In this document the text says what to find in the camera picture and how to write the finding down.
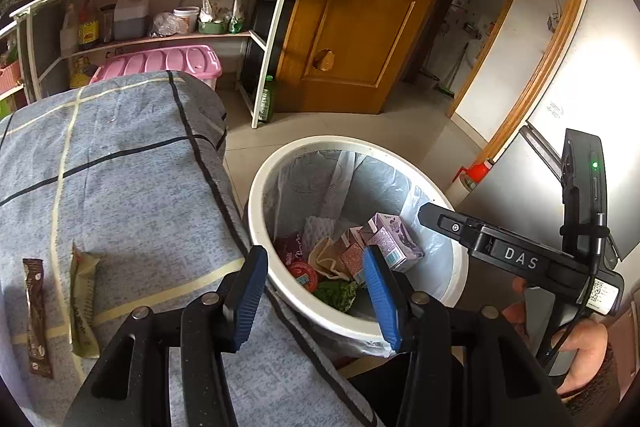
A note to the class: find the silver refrigerator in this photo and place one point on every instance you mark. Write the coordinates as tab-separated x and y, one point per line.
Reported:
530	177

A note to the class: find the purple snack wrapper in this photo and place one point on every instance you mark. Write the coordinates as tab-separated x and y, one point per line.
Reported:
295	249

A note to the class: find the clear plastic bin liner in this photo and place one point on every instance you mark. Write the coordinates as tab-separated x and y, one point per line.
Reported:
380	187

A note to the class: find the green plastic bottle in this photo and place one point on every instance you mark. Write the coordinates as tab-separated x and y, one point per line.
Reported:
266	102

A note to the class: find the white round trash bin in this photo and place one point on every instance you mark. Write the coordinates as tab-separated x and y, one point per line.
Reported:
305	307

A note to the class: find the brown jar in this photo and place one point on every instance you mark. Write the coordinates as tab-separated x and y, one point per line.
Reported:
107	24

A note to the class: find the white metal shelf rack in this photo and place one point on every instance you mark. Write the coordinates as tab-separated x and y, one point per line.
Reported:
45	57

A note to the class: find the white food bag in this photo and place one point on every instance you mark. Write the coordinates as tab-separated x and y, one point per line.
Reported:
215	4

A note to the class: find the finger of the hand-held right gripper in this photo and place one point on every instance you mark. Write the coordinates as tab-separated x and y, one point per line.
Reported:
445	222

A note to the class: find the beige snack wrapper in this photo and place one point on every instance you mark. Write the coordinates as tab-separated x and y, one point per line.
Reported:
82	302

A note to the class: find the black appliance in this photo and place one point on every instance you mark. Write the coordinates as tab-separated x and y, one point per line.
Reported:
260	17

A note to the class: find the blue checked blanket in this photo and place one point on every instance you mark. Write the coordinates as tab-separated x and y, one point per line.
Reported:
140	167

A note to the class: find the white tub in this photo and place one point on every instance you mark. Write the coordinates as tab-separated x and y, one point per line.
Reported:
186	18

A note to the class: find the green packet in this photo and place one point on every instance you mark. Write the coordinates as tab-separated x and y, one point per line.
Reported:
237	14

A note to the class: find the jug of dark liquid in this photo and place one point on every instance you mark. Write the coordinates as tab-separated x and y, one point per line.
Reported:
131	19

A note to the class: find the red thermos flask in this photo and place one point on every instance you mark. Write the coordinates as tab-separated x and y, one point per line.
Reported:
477	172

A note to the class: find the person's right forearm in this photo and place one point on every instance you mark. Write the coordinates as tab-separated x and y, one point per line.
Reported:
605	387

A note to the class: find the pink plastic storage box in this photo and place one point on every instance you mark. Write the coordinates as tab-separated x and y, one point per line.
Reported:
160	62

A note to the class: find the crumpled clear plastic bag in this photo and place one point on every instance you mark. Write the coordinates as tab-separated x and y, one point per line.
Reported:
167	26

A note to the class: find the green bowl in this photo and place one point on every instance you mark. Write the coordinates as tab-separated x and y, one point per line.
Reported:
212	27

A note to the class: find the oil bottle yellow label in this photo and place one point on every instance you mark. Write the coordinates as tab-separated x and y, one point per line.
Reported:
89	27

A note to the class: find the pink basket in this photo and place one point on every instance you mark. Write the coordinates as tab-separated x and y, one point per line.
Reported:
10	77

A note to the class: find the red drink carton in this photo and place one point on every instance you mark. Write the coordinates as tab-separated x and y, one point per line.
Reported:
352	259

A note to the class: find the brown stick sachet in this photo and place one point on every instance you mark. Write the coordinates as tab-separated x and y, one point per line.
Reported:
36	317

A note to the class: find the white foam fruit net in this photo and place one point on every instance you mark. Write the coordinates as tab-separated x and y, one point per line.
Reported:
320	232

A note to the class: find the green leafy vegetable scrap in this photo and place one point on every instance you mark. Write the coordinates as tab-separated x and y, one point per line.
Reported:
337	294

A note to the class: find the light purple drink carton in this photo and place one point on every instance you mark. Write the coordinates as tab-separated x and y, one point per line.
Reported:
400	247

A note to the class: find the orange round lid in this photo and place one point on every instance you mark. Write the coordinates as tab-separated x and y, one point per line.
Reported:
302	276

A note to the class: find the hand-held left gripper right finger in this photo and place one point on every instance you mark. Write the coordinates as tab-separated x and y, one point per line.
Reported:
382	302

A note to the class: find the wooden door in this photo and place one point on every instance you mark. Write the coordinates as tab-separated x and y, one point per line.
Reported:
360	32

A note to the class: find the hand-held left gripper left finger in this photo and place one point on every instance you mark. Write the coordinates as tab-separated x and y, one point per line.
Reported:
247	302

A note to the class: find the person's right hand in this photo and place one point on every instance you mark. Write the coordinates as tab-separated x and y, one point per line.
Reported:
585	352

